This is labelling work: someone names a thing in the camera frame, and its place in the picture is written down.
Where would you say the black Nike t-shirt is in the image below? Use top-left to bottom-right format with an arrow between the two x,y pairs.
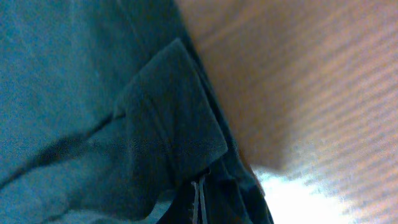
1,0 -> 273,223

